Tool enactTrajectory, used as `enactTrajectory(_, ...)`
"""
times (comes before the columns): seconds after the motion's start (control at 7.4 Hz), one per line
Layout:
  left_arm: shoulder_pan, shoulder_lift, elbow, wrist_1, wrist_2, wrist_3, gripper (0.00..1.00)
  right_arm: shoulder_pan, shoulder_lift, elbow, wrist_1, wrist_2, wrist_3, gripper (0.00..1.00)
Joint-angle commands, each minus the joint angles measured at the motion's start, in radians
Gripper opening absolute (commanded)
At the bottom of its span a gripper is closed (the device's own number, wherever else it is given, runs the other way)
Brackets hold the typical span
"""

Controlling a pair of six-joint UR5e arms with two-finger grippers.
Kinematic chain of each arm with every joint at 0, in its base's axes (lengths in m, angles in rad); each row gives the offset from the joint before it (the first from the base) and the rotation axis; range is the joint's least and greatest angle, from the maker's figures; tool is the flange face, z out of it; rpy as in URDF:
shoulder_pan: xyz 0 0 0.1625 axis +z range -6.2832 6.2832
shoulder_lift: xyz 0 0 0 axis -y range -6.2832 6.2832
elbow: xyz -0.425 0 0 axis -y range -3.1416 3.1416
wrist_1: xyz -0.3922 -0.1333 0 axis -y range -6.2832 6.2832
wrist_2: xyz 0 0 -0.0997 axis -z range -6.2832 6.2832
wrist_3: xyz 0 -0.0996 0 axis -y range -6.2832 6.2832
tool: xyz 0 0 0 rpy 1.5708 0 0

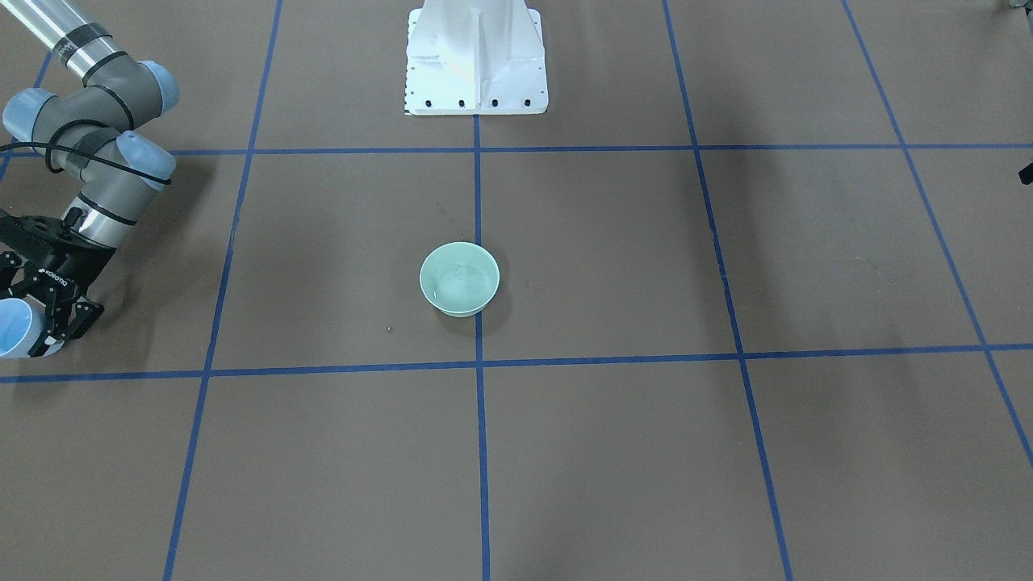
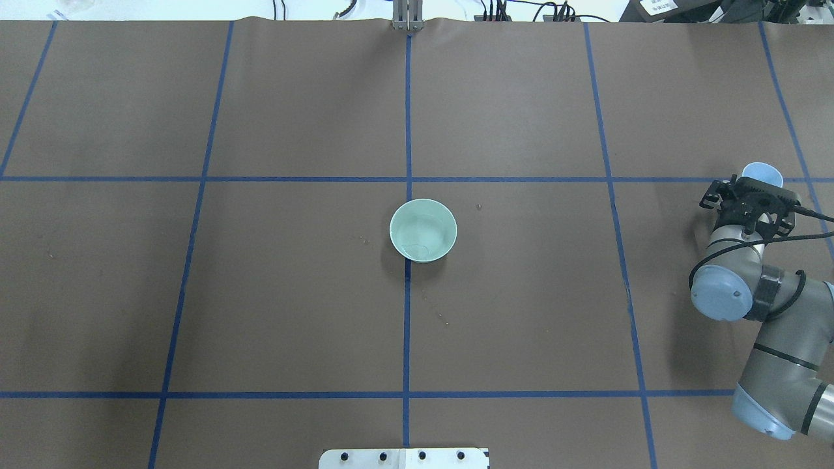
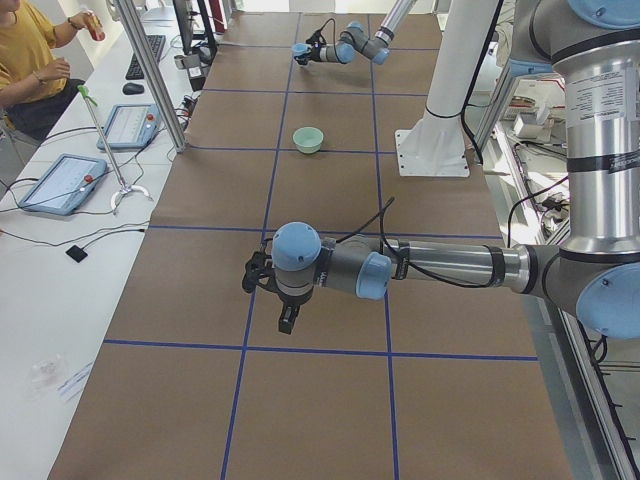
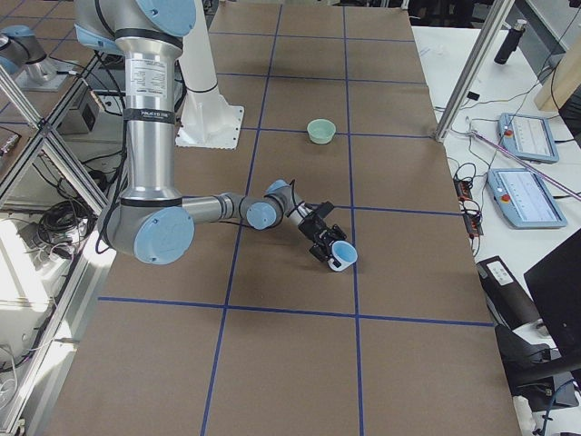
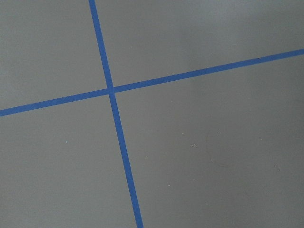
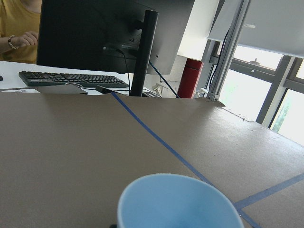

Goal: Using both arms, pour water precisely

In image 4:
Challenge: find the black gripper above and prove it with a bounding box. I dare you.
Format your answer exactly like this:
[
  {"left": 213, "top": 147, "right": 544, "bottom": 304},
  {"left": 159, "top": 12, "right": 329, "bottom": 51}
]
[{"left": 298, "top": 213, "right": 346, "bottom": 263}]

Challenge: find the light blue paper cup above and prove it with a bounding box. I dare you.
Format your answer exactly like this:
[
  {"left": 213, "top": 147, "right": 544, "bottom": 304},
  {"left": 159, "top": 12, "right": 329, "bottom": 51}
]
[{"left": 328, "top": 241, "right": 359, "bottom": 272}]

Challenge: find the light green ceramic bowl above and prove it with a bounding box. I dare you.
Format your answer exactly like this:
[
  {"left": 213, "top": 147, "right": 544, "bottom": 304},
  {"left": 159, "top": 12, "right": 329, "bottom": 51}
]
[{"left": 307, "top": 118, "right": 337, "bottom": 145}]

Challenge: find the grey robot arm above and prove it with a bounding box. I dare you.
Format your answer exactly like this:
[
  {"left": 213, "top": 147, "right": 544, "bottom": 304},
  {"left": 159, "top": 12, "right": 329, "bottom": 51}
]
[{"left": 75, "top": 1, "right": 358, "bottom": 272}]

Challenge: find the small electronics board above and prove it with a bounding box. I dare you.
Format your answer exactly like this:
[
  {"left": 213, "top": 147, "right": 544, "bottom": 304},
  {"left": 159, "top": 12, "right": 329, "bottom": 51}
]
[{"left": 453, "top": 176, "right": 483, "bottom": 239}]

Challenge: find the black flat box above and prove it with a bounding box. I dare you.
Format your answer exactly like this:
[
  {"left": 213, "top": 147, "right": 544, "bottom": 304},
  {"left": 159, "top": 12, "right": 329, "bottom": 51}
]
[{"left": 477, "top": 256, "right": 541, "bottom": 330}]

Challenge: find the lower blue teach pendant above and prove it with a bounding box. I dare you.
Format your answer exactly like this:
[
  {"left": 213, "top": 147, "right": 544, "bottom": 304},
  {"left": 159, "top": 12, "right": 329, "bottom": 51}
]
[{"left": 487, "top": 168, "right": 567, "bottom": 229}]

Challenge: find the blue teach pendant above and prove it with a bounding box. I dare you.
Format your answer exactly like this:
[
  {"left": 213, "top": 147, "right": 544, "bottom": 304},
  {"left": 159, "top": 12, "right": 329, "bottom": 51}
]
[
  {"left": 487, "top": 168, "right": 567, "bottom": 229},
  {"left": 498, "top": 113, "right": 559, "bottom": 164}
]

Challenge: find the black computer monitor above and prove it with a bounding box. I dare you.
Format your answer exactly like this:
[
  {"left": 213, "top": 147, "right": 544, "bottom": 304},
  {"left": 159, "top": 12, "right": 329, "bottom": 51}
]
[{"left": 525, "top": 230, "right": 580, "bottom": 357}]

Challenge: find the upper blue teach pendant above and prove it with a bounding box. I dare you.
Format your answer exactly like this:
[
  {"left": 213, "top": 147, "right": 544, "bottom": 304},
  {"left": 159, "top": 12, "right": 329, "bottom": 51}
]
[{"left": 498, "top": 113, "right": 559, "bottom": 164}]

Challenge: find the black cylinder on desk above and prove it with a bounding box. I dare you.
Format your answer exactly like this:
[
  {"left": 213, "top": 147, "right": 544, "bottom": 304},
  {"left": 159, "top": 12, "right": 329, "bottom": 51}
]
[{"left": 494, "top": 21, "right": 527, "bottom": 64}]

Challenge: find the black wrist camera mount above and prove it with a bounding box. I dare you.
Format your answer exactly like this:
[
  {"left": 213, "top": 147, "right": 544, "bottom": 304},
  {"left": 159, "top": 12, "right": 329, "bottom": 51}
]
[{"left": 313, "top": 202, "right": 335, "bottom": 219}]

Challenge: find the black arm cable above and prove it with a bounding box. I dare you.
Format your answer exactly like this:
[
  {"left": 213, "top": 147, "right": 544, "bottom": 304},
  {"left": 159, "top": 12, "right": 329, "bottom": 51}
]
[{"left": 217, "top": 179, "right": 319, "bottom": 228}]

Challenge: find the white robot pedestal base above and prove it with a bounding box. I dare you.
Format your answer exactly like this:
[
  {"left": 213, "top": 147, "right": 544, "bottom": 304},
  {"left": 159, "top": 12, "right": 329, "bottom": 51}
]
[{"left": 176, "top": 0, "right": 244, "bottom": 150}]

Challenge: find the grey box under frame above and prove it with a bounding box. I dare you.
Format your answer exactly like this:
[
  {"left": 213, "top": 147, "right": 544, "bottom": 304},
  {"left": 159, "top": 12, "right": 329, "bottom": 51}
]
[{"left": 57, "top": 91, "right": 100, "bottom": 134}]

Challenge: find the aluminium frame post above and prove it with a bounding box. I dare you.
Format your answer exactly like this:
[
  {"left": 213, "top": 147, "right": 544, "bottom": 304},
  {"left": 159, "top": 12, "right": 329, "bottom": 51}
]
[{"left": 434, "top": 0, "right": 515, "bottom": 143}]

